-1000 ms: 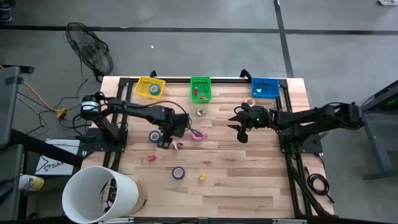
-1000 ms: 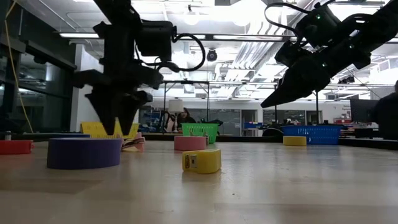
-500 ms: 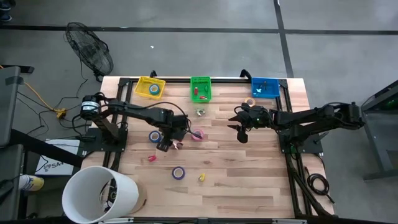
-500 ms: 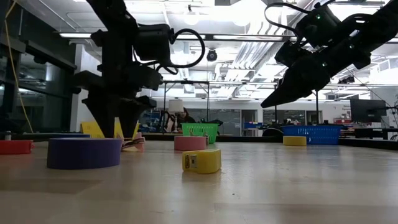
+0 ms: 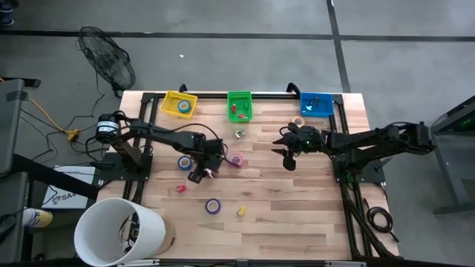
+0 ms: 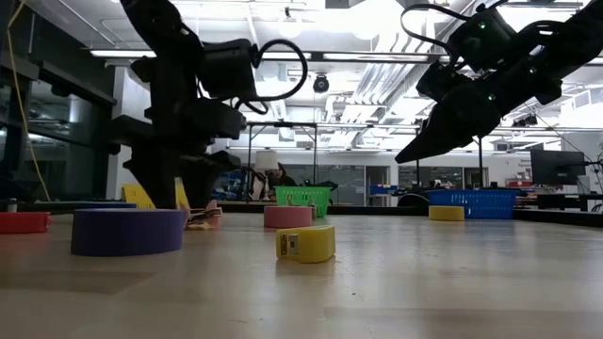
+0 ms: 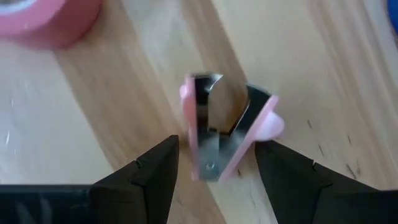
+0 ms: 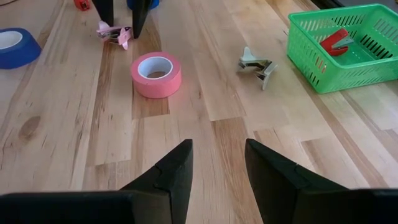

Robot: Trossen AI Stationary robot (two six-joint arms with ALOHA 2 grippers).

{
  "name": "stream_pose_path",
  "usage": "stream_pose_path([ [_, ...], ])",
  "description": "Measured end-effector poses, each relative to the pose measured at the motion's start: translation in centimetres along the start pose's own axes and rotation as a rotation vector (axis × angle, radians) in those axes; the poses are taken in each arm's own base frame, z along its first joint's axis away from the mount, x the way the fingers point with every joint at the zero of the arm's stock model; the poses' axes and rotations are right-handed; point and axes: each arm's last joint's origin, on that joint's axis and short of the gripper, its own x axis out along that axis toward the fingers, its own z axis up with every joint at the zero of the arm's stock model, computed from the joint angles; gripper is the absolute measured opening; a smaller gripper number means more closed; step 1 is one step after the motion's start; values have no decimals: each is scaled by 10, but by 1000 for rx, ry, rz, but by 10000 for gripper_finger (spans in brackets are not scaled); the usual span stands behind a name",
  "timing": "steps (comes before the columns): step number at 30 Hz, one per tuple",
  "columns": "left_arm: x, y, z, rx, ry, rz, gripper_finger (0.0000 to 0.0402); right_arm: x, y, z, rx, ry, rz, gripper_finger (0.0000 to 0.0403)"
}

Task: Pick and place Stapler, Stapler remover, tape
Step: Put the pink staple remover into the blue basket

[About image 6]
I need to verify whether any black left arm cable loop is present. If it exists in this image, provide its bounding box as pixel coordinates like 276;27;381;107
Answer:
234;38;310;117

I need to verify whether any black office chair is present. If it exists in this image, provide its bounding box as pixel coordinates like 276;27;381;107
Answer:
396;192;432;209

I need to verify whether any pink staple remover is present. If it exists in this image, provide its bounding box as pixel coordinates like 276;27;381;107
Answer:
182;199;222;232

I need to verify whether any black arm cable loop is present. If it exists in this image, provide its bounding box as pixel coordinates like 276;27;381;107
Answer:
234;38;310;117
399;2;475;62

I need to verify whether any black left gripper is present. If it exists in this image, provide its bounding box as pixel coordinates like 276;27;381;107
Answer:
106;96;250;210

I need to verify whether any black right arm cable loop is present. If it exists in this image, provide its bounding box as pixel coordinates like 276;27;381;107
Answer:
399;2;475;62

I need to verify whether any green plastic basket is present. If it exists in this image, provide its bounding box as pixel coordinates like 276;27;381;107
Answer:
274;185;334;219

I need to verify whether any purple tape roll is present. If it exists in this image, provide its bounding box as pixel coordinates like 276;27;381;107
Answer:
71;208;186;258

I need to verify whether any yellow plastic basket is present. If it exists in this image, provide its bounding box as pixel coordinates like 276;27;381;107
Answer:
122;176;192;212

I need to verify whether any black computer monitor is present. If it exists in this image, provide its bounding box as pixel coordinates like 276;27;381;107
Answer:
530;148;588;187

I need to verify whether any blue plastic basket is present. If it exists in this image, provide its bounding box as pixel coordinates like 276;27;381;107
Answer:
425;188;520;220

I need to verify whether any black aluminium table frame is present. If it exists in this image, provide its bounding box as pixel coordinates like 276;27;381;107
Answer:
18;200;603;228

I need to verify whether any yellow extension cord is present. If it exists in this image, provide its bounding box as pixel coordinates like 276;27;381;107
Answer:
5;0;53;203

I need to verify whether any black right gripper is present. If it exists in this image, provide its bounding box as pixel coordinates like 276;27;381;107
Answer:
394;48;564;165

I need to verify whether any pink tape roll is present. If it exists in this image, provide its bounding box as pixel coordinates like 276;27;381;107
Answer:
263;204;315;230

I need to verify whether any white lamp shade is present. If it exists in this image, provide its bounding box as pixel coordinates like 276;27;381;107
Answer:
253;149;280;172

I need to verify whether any black overhead frame bar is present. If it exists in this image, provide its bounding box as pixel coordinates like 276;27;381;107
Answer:
89;48;603;66

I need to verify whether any person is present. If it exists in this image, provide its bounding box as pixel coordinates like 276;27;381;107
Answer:
266;161;299;202

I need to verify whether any yellow tape roll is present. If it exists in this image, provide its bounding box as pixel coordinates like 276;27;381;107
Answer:
428;204;466;222

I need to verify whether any black distant rig frame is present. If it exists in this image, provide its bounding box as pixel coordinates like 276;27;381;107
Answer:
413;124;485;192
244;120;319;203

